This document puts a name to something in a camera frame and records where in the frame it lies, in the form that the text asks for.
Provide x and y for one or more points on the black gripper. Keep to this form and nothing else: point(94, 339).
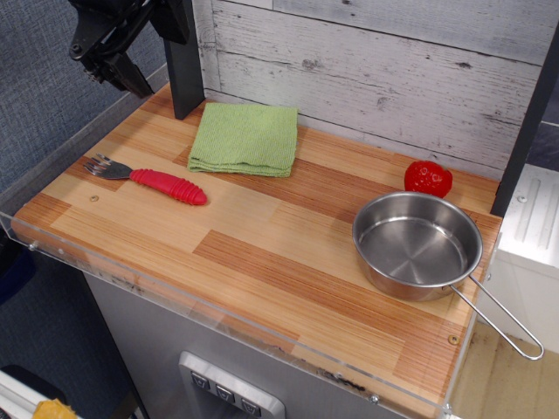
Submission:
point(103, 34)

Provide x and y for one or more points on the stainless steel pot with handle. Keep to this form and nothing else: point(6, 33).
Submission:
point(418, 247)

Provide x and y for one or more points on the green folded cloth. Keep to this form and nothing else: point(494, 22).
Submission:
point(245, 139)

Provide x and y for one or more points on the grey cabinet with button panel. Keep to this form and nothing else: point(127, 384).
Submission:
point(151, 339)

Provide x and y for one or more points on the red toy strawberry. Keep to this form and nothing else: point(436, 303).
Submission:
point(428, 177)

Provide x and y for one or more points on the yellow object bottom left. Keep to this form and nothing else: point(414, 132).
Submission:
point(53, 409)

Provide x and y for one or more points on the white appliance at right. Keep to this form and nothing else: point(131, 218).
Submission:
point(523, 272)

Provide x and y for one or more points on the dark grey vertical post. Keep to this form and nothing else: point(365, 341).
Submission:
point(183, 62)

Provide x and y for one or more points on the fork with red handle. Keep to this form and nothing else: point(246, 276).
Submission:
point(178, 188)

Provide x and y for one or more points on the clear acrylic guard rail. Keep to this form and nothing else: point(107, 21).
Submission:
point(268, 262)

